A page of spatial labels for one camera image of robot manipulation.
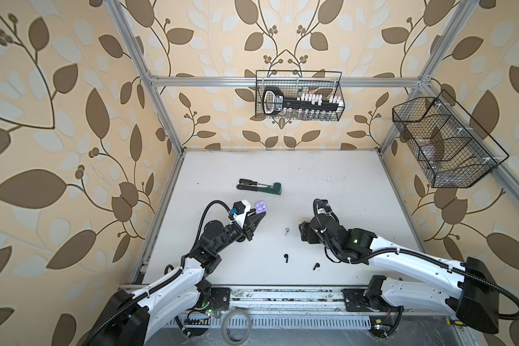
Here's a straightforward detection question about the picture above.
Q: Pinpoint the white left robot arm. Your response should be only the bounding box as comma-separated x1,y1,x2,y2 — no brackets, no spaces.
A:
82,200,268,345

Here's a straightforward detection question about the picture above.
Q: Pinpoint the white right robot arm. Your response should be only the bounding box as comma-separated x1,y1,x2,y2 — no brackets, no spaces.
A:
298,199,519,334

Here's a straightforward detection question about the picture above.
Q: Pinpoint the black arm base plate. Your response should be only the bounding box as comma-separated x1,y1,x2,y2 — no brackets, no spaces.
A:
196,287,232,314

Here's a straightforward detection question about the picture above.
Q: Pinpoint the green black-handled hand tool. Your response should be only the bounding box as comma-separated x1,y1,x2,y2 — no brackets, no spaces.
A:
236,183,282,195

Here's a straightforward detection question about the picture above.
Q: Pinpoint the cream earbud charging case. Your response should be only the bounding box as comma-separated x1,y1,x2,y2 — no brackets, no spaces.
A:
298,218,311,225

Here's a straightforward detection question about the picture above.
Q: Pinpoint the black wire basket back wall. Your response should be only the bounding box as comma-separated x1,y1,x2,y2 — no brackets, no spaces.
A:
255,69,345,122

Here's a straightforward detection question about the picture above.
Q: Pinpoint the socket set rail in basket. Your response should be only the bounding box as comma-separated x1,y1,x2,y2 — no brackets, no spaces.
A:
259,86,345,117

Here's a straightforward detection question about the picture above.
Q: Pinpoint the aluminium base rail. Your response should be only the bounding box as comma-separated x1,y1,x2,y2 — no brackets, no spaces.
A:
110,284,468,317

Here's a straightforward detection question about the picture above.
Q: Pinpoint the purple earbud charging case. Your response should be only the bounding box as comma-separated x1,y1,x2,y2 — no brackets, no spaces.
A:
255,200,268,214

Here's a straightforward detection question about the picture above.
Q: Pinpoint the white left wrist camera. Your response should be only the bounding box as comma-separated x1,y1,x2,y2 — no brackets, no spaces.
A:
229,200,251,229

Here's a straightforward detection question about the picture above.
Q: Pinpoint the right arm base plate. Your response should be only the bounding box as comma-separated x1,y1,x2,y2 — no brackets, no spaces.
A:
342,288,401,314

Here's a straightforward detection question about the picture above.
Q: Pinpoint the grey tape roll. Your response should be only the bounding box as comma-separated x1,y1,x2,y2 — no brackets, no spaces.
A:
221,309,252,346

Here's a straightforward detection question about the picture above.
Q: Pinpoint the black wire basket right wall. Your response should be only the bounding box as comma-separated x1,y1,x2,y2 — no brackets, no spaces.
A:
392,89,510,188

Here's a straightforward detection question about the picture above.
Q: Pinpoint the black wire basket wall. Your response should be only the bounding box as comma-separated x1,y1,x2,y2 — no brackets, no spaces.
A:
255,69,345,122
392,89,510,188

